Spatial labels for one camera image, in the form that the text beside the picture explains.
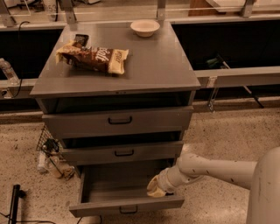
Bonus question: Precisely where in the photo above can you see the grey drawer cabinet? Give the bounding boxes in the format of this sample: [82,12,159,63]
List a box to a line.
[30,20,202,176]

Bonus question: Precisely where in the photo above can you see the clear plastic bottle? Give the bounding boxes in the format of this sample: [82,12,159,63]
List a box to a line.
[0,58,19,86]

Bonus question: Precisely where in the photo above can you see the grey middle drawer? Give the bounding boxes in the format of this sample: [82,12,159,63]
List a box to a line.
[62,131,183,165]

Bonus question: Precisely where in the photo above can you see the black stand post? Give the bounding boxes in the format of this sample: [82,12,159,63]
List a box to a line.
[8,185,26,224]

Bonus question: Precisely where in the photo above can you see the bottles beside cabinet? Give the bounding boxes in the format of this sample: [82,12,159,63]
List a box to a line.
[37,138,74,180]

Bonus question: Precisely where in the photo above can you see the grey top drawer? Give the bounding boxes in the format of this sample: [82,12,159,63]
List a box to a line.
[43,106,193,139]

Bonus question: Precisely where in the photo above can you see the black floor cable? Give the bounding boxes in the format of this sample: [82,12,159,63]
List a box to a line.
[0,212,103,224]

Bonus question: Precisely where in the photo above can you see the grey drawer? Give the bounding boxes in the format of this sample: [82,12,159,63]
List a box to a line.
[62,131,183,165]
[43,106,193,139]
[69,159,184,217]

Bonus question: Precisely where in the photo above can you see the grey bottom drawer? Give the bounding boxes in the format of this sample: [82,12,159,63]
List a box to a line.
[69,159,184,217]

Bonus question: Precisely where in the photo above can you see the small black packet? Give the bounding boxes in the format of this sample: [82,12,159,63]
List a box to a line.
[74,34,89,46]

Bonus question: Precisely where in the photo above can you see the brown white snack bag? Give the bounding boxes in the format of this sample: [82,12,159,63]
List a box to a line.
[56,40,129,74]

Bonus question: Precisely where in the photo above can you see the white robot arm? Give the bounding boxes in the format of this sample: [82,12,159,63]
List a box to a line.
[147,147,280,224]

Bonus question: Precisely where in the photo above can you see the grey metal rail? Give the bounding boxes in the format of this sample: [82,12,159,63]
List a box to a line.
[195,66,280,88]

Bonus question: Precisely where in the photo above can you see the wire basket on floor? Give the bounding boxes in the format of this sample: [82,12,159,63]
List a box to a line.
[36,126,62,157]

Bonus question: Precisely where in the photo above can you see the white bowl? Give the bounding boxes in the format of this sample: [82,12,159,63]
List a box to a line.
[130,19,160,38]

